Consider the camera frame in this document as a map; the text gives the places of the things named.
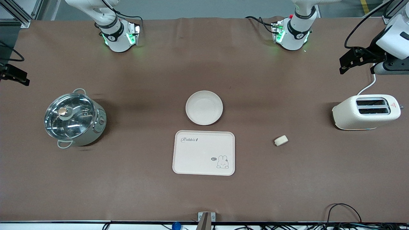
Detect round cream plate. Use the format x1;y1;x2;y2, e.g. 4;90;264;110
185;90;224;126

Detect cream rabbit print tray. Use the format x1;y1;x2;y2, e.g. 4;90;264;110
172;130;235;176

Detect cream two-slot toaster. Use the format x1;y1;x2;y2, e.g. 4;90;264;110
332;94;402;131

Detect glass pot lid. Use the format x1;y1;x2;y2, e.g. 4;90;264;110
44;93;96;140

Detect steel electric cooking pot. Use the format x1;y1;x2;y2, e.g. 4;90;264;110
45;88;107;149

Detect brown table cover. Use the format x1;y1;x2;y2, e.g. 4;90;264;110
0;16;409;223

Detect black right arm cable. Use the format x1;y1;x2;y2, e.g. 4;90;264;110
0;42;25;62

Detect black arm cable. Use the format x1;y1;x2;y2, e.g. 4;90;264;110
0;42;25;62
344;0;395;49

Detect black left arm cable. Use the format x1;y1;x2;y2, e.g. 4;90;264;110
344;0;395;49

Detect aluminium frame post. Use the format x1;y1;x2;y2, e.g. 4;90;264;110
0;0;44;29
382;0;409;25

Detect white toaster power cable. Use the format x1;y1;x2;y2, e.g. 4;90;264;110
357;63;377;96

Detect black left base cable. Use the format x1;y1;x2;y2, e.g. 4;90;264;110
245;16;276;34

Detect black base cable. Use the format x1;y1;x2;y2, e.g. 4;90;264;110
113;12;143;27
245;16;276;34

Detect black right base cable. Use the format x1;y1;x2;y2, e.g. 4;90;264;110
113;12;143;27

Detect black looped cable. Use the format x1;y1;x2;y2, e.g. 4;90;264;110
326;203;362;225

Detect black cable bundle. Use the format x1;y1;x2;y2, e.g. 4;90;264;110
235;223;409;230

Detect grey metal table bracket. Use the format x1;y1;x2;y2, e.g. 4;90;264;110
197;211;216;230

